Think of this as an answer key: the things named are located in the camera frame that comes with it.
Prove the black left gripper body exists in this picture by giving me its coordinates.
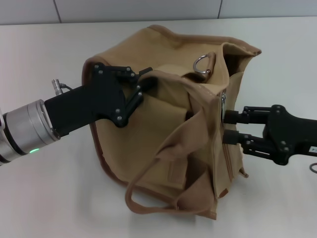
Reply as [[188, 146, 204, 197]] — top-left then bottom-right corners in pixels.
[[44, 61, 129, 138]]

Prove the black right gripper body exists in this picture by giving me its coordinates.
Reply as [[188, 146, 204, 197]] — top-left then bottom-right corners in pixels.
[[263, 104, 317, 166]]

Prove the khaki canvas food bag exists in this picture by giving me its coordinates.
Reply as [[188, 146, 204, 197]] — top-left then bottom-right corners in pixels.
[[82, 24, 263, 215]]

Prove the left gripper cable with plug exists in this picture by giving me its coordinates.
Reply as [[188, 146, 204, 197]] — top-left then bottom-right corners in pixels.
[[51, 78, 73, 95]]

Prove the silver metal D-ring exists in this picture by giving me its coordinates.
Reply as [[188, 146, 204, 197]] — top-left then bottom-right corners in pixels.
[[193, 54, 212, 75]]

